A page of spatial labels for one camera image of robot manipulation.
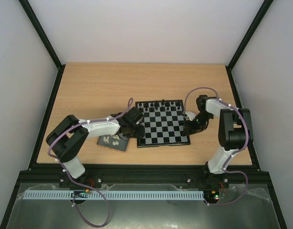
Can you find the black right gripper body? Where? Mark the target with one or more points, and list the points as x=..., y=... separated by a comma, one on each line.
x=188, y=126

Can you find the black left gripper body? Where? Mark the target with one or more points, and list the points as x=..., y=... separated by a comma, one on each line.
x=133, y=133

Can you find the black white chess board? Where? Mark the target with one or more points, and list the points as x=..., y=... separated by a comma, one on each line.
x=163, y=122

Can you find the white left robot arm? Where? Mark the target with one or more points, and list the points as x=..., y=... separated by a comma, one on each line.
x=68, y=137

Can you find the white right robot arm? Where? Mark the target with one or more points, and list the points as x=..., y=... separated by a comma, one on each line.
x=234, y=133

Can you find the dark cork-edged tray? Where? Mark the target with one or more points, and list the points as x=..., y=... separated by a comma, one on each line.
x=113, y=142

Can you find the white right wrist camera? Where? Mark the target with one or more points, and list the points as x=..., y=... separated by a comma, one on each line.
x=190, y=116

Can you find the light blue cable duct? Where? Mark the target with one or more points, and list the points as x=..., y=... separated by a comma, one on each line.
x=113, y=195

